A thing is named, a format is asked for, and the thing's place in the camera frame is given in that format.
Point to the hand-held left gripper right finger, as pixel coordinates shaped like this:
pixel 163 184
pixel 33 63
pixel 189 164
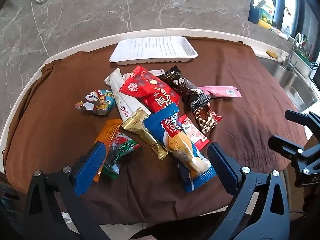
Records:
pixel 221 163

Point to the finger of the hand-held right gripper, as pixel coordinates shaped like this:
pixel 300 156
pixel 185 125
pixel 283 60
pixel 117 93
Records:
pixel 285 146
pixel 300 118

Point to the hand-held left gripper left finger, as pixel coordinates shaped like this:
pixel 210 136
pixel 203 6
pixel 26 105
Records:
pixel 90 167

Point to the orange snack packet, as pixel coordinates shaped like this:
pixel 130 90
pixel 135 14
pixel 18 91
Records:
pixel 110 132

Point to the red and white snack packet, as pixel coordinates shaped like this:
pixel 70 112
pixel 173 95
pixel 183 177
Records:
pixel 194 133

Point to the blue roll cake packet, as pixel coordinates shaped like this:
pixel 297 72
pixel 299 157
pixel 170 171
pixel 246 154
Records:
pixel 180 150

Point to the panda cartoon snack packet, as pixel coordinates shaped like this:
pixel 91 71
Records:
pixel 96 102

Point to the long white snack packet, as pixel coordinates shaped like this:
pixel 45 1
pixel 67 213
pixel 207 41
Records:
pixel 120 97

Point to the black cookie packet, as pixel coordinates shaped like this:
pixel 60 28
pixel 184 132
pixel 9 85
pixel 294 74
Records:
pixel 180 85

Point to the red chocolate ball packet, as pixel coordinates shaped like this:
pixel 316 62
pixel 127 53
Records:
pixel 147 90

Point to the white ribbed plastic tray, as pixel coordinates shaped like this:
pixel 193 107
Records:
pixel 150 48

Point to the steel sink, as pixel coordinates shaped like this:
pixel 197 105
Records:
pixel 295 87

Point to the green snack packet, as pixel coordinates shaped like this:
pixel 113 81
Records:
pixel 125 147

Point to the brown checked snack packet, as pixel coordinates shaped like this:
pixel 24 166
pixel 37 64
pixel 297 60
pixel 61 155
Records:
pixel 205 118

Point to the brown cloth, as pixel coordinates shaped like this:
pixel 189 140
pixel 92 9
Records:
pixel 62 120

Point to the dish rack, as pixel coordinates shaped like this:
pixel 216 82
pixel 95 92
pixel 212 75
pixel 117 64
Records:
pixel 306 63

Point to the steel faucet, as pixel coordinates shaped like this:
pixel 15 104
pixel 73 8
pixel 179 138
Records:
pixel 290 57

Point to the gold snack packet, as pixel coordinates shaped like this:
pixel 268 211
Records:
pixel 142 130

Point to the yellow sponge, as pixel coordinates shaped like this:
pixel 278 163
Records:
pixel 272 54

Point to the pink snack packet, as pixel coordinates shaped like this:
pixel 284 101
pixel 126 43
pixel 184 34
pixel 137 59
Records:
pixel 222 91

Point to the dark clothing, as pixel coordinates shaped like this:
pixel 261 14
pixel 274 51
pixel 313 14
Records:
pixel 175 230

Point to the dark blue bag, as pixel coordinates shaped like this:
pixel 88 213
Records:
pixel 254 13

